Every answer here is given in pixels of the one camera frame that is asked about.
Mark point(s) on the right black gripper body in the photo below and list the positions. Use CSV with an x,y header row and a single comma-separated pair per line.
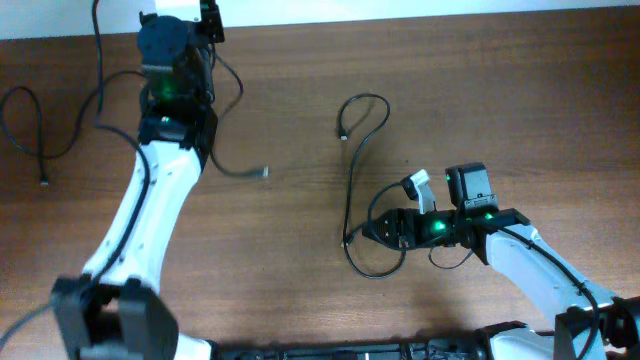
x,y
430,226

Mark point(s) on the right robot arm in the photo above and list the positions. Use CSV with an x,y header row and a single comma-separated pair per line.
x,y
588,321

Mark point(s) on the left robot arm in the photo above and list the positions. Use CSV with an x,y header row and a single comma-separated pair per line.
x,y
113,309

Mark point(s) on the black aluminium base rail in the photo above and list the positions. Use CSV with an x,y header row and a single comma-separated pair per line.
x,y
350,350

